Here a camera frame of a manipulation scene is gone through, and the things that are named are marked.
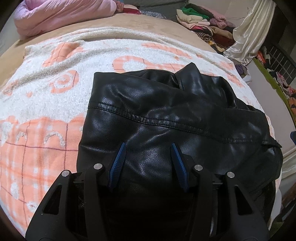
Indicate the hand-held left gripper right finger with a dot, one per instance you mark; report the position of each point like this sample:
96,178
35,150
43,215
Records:
180,166

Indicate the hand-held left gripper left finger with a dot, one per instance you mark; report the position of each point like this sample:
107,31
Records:
116,165

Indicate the black leather jacket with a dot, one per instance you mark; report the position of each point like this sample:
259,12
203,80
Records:
166,111

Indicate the heap of colourful clothes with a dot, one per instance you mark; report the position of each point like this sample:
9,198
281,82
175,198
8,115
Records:
284,83

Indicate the pile of folded clothes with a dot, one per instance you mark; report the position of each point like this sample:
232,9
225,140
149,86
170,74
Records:
203,23

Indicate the white orange patterned blanket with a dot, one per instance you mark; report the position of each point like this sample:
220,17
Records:
46,97

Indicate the purple cloth bundle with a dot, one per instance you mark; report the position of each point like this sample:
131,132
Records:
241,70

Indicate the green sill cover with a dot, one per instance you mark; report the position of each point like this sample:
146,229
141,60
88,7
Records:
275,85

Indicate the black window grille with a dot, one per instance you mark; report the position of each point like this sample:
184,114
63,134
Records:
281,62

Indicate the cream satin curtain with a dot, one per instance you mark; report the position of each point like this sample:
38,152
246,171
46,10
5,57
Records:
252,34

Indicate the blue knitted cloth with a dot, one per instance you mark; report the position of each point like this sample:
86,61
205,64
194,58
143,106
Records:
153,15

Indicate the dark red patterned cloth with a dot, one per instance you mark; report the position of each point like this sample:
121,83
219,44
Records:
129,8

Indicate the pink quilt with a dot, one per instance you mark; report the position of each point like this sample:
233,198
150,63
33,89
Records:
57,16

